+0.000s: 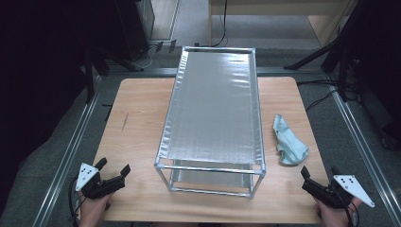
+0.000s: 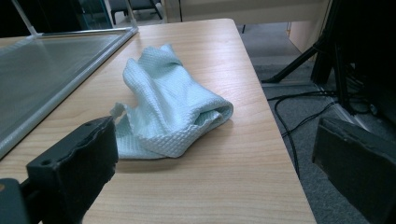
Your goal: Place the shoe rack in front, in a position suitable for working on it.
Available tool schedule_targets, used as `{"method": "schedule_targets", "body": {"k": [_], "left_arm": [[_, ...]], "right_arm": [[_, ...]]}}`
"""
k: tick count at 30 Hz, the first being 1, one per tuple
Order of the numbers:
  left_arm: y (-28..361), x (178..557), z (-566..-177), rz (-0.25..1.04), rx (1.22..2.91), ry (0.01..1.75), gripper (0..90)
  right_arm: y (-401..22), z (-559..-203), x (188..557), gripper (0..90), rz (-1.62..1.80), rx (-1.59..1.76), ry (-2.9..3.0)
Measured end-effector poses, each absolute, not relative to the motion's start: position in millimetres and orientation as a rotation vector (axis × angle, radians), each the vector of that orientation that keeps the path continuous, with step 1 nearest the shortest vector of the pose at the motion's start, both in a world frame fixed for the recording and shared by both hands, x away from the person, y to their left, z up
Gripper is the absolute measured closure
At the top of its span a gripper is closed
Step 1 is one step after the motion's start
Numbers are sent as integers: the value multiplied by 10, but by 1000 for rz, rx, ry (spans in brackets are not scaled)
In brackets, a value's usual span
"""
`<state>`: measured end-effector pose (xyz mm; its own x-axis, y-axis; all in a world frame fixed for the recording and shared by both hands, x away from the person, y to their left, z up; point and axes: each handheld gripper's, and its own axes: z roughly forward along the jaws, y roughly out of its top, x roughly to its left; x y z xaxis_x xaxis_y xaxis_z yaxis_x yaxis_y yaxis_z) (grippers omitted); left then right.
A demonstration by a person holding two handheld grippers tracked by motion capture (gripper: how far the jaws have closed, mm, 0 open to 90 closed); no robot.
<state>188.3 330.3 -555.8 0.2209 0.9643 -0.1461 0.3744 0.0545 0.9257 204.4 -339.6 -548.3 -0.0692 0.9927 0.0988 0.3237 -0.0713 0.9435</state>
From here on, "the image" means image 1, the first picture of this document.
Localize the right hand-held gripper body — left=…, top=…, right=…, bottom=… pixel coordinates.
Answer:
left=318, top=175, right=376, bottom=210

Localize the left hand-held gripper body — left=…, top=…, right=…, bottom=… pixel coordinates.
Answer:
left=75, top=163, right=112, bottom=201

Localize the light blue cleaning cloth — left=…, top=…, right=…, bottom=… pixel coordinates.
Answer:
left=272, top=113, right=310, bottom=166

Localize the silver two-tier metal rack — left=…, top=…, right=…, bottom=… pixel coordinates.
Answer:
left=153, top=45, right=268, bottom=199

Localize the person's right hand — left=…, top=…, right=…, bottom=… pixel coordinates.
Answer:
left=315, top=198, right=363, bottom=227

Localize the person's left hand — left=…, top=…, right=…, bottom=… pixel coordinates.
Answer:
left=78, top=191, right=113, bottom=227

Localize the black tripod stand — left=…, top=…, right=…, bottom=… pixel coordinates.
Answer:
left=283, top=0, right=370, bottom=102
left=83, top=46, right=145, bottom=103

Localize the black curtain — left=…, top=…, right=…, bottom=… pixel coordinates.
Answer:
left=0, top=0, right=119, bottom=218

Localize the black computer tower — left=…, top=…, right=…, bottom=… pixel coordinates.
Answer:
left=114, top=0, right=155, bottom=62

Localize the light wooden desk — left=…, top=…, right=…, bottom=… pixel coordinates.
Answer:
left=207, top=0, right=357, bottom=48

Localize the right hand-held gripper cable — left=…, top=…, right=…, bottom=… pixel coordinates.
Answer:
left=344, top=201, right=360, bottom=227

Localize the hand-held gripper cable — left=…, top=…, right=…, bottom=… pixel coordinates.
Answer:
left=68, top=176, right=83, bottom=227
left=344, top=201, right=360, bottom=227

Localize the metal floor rail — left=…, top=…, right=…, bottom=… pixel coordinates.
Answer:
left=327, top=75, right=401, bottom=227
left=103, top=66, right=329, bottom=79
left=31, top=75, right=105, bottom=227

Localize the left hand-held gripper cable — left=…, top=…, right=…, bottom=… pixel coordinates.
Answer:
left=68, top=176, right=83, bottom=227

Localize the black floor cable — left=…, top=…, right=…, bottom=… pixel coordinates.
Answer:
left=305, top=91, right=337, bottom=112
left=296, top=79, right=339, bottom=87

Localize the black hanging cable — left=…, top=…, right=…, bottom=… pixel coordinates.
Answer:
left=211, top=0, right=229, bottom=48

